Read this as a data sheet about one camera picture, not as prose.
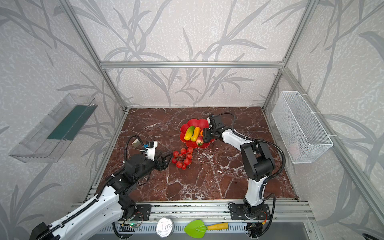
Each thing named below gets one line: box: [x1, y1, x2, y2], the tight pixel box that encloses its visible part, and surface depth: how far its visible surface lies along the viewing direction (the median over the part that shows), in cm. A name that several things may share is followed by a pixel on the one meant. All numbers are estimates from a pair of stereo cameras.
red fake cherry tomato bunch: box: [171, 147, 194, 170], surface depth 88 cm
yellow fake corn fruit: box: [190, 126, 201, 142], surface depth 103 cm
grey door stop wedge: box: [131, 138, 142, 149], surface depth 100 cm
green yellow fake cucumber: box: [184, 126, 195, 141], surface depth 101 cm
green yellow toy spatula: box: [184, 219, 229, 239], surface depth 70 cm
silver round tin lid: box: [156, 217, 175, 238], surface depth 67 cm
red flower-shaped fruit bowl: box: [179, 118, 215, 149], surface depth 103 cm
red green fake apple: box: [196, 135, 204, 147], surface depth 98 cm
